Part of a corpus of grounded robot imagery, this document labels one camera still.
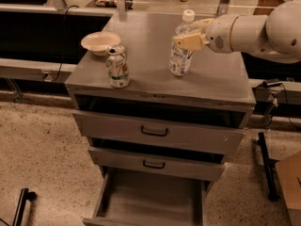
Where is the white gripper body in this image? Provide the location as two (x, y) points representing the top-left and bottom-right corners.
(206, 14), (238, 54)

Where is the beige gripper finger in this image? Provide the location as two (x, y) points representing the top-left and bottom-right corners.
(190, 18), (214, 30)
(172, 29), (210, 51)

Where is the clear plastic water bottle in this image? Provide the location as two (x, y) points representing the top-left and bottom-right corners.
(169, 9), (195, 76)

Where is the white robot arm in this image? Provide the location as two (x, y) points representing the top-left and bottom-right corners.
(172, 1), (301, 64)

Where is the grey top drawer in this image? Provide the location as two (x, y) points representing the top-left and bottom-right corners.
(73, 110), (244, 155)

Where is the grey drawer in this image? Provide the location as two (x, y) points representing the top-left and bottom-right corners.
(83, 169), (205, 226)
(88, 147), (225, 182)
(73, 110), (244, 155)

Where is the grey drawer cabinet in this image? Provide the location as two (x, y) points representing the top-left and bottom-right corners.
(64, 10), (258, 226)

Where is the grey middle drawer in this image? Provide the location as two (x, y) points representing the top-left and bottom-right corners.
(88, 147), (225, 182)

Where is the grey bottom drawer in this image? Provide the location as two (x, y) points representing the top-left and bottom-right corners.
(83, 169), (205, 226)

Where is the black power adapter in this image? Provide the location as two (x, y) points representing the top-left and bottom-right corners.
(262, 78), (282, 88)

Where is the white green soda can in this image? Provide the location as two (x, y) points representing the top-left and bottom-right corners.
(105, 45), (130, 89)

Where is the white paper bowl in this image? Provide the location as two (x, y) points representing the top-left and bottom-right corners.
(81, 31), (120, 56)

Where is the brown cardboard box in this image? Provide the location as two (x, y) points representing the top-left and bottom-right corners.
(276, 152), (301, 226)

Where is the black metal stand leg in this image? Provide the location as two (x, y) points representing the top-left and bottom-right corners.
(258, 132), (279, 202)

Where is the black metal bar left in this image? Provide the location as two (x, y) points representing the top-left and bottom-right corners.
(12, 187), (37, 226)

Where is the black top drawer handle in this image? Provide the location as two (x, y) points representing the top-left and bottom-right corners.
(140, 125), (168, 137)

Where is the black drawer handle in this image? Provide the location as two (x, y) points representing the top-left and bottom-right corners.
(142, 160), (166, 170)
(140, 125), (168, 137)

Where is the black power cable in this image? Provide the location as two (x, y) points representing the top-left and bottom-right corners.
(51, 5), (81, 83)

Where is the black middle drawer handle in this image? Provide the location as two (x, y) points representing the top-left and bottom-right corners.
(142, 160), (166, 170)

